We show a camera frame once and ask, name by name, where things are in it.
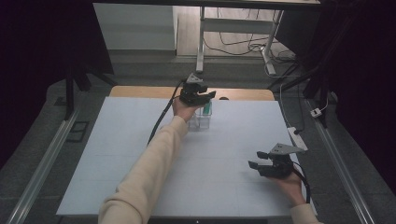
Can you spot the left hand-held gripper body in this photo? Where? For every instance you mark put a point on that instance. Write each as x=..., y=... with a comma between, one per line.
x=191, y=95

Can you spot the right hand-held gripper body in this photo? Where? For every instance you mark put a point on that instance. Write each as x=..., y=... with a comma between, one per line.
x=278, y=168

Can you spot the clear plastic organizer box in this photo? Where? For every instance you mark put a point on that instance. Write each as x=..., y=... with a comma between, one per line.
x=204, y=123

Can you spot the person's left hand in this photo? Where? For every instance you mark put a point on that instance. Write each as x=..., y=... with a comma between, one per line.
x=183, y=110

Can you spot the person's right hand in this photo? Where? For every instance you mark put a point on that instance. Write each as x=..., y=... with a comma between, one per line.
x=292, y=188

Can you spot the white power strip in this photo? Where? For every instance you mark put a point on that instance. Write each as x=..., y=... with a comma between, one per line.
x=295, y=137

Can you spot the white table cover sheet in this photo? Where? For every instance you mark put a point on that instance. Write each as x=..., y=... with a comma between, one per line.
x=218, y=186

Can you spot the small white adapter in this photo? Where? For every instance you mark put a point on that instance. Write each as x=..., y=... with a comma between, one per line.
x=316, y=112

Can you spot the black tripod stand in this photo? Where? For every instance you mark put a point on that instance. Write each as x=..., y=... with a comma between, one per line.
x=70, y=93
x=322, y=90

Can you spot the dark curtain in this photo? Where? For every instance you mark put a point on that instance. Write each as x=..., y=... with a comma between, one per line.
x=37, y=46
x=367, y=62

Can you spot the aluminium floor rail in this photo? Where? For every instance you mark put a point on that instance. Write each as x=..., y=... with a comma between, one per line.
x=40, y=174
x=342, y=174

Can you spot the white frame desk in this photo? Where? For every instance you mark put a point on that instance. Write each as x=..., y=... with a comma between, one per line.
x=236, y=25

